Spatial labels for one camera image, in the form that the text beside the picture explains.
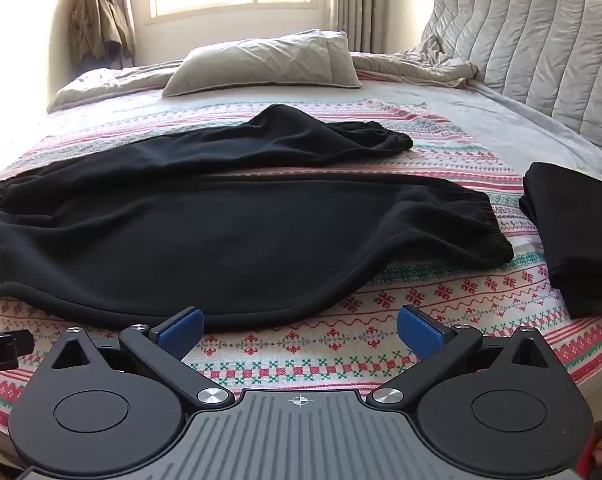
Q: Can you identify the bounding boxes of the black pants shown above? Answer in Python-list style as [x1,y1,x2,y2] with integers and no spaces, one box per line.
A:
[0,103,514,333]

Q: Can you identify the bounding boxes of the grey pillow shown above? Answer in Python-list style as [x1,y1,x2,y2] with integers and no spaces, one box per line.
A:
[162,30,362,98]

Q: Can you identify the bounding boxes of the folded black cloth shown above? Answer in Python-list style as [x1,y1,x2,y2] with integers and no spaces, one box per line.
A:
[519,161,602,319]

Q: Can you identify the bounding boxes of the grey bed sheet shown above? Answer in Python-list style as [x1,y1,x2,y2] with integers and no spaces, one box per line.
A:
[356,71,602,183]

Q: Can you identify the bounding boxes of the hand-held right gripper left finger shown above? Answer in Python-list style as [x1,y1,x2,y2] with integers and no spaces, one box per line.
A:
[48,307,235,409]

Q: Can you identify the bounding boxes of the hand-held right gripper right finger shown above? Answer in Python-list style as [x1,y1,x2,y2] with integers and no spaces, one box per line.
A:
[371,304,556,409]

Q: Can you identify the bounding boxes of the hanging olive jacket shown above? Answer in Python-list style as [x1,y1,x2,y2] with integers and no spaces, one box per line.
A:
[69,0,136,67]

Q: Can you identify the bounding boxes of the patterned striped blanket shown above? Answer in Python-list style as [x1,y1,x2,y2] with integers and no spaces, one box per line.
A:
[0,99,602,428]

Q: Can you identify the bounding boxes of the quilted grey headboard cushion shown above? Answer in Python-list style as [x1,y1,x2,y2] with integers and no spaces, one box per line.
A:
[421,0,602,153]

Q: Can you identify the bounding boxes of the crumpled grey quilt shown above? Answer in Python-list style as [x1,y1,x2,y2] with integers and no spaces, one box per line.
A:
[47,52,479,113]

